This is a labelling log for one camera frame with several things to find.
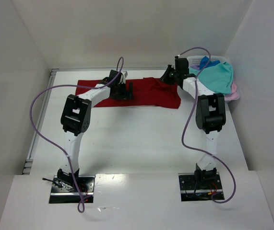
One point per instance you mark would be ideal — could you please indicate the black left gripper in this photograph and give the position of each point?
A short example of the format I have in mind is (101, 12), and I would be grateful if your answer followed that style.
(121, 93)

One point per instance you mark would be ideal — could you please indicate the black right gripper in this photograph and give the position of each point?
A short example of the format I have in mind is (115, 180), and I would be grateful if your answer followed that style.
(166, 76)

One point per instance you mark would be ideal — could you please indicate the red t shirt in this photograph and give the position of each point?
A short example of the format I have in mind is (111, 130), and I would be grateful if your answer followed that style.
(147, 92)

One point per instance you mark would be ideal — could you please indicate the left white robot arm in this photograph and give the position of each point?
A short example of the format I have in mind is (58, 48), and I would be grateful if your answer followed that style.
(75, 120)

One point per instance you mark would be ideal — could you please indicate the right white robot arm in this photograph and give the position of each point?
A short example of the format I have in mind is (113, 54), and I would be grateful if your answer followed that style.
(210, 116)

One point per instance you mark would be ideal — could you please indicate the lilac t shirt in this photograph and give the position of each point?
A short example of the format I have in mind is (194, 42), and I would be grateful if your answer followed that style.
(195, 67)

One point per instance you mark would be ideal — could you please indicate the blue t shirt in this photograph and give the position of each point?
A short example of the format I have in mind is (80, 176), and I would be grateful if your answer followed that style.
(206, 63)

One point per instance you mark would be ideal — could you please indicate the teal t shirt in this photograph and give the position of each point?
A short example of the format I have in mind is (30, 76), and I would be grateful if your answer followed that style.
(218, 78)

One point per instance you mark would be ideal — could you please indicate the pink t shirt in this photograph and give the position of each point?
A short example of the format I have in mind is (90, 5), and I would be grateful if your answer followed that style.
(234, 93)

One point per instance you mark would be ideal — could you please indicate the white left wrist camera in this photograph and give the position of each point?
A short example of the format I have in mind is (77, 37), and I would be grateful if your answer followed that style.
(123, 77)

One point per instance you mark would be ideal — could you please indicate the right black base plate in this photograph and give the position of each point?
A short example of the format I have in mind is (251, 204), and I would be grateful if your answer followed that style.
(191, 190)

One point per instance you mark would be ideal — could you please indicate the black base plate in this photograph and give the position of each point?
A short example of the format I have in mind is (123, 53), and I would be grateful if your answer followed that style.
(191, 190)
(60, 194)

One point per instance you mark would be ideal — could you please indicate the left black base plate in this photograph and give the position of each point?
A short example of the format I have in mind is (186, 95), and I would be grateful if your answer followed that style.
(60, 194)

